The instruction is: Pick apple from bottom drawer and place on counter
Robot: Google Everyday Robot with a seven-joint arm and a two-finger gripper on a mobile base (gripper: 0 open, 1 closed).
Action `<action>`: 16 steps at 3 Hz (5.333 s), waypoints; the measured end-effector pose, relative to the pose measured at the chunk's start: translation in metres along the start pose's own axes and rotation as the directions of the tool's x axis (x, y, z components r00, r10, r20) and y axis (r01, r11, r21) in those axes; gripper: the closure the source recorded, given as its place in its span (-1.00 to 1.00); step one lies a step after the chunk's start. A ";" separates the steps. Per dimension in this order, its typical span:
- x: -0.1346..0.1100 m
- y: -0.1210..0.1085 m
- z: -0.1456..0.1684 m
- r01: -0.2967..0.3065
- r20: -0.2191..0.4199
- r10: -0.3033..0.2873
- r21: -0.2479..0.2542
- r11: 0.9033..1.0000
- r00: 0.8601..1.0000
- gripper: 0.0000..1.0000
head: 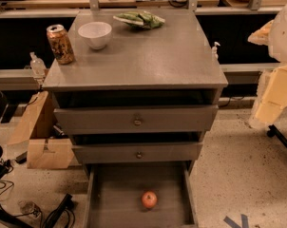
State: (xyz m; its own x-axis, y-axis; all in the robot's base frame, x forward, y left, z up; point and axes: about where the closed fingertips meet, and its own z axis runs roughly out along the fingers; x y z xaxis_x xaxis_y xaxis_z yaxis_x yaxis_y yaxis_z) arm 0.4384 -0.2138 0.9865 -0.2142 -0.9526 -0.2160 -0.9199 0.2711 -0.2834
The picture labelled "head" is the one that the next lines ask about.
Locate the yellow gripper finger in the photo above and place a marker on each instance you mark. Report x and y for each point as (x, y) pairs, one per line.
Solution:
(260, 36)
(274, 98)

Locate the red apple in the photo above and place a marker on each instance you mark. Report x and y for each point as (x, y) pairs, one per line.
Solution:
(149, 199)

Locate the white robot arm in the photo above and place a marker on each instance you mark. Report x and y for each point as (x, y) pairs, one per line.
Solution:
(277, 49)

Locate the grey top drawer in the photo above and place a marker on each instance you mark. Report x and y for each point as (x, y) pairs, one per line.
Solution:
(119, 120)

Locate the grey middle drawer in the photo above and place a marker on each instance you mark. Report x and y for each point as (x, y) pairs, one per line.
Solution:
(141, 152)

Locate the grey drawer cabinet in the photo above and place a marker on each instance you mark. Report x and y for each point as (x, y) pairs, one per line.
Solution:
(168, 66)

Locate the grey open bottom drawer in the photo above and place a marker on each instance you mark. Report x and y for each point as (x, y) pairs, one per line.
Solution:
(115, 191)

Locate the black metal leg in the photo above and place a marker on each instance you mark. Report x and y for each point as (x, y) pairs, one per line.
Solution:
(274, 132)

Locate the white pump bottle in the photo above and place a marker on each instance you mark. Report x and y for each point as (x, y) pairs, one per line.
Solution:
(215, 49)

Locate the green chip bag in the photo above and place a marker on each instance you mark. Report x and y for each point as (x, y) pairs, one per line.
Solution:
(140, 19)

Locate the white bowl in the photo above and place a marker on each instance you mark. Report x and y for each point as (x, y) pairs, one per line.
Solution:
(96, 34)

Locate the gold drink can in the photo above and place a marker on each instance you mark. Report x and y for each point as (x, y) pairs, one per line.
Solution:
(60, 44)

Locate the clear plastic bottle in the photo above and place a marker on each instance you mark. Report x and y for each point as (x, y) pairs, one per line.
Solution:
(37, 65)

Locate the brown cardboard box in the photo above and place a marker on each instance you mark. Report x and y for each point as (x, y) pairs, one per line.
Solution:
(37, 129)

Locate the black power strip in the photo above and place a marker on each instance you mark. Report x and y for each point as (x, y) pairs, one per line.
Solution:
(65, 204)

